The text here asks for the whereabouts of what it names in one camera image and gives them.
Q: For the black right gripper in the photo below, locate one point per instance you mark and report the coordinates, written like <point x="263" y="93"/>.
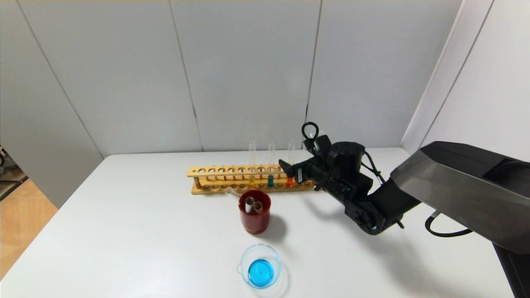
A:
<point x="300" y="170"/>

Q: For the test tube with red pigment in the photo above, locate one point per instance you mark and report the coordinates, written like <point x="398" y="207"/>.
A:
<point x="290" y="182"/>

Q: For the test tube with blue pigment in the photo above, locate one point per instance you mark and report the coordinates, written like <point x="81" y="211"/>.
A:
<point x="232" y="191"/>

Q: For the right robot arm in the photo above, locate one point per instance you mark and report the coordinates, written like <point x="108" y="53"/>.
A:
<point x="455" y="182"/>

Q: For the test tube with teal pigment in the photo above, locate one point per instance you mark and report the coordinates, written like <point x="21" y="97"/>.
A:
<point x="271" y="181"/>

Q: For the test tube with yellow pigment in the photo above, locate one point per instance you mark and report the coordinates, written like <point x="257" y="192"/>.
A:
<point x="252" y="157"/>

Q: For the wooden test tube rack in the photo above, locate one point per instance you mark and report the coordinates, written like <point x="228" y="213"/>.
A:
<point x="207" y="170"/>

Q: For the red plastic cup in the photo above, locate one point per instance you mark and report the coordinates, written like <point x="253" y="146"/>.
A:
<point x="254" y="225"/>

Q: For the clear glass beaker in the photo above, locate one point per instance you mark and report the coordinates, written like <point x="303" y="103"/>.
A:
<point x="261" y="271"/>

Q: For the black equipment stand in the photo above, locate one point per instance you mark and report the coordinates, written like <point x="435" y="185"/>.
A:
<point x="8" y="174"/>

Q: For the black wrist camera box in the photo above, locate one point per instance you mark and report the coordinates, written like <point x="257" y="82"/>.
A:
<point x="323" y="145"/>

